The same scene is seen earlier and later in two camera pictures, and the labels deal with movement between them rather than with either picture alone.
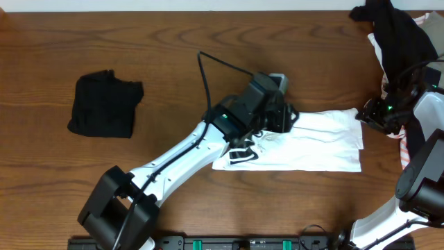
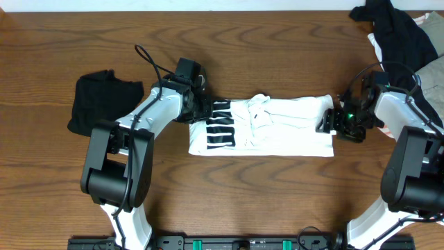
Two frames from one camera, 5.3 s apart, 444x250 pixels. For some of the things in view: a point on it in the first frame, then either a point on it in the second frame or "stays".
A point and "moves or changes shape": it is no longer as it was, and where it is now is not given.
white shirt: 327,141 moves or changes shape
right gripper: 371,116 → 331,121
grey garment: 433,21 stays
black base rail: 343,241 stays
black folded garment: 105,105 stays
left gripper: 282,116 → 206,111
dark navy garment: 402,42 stays
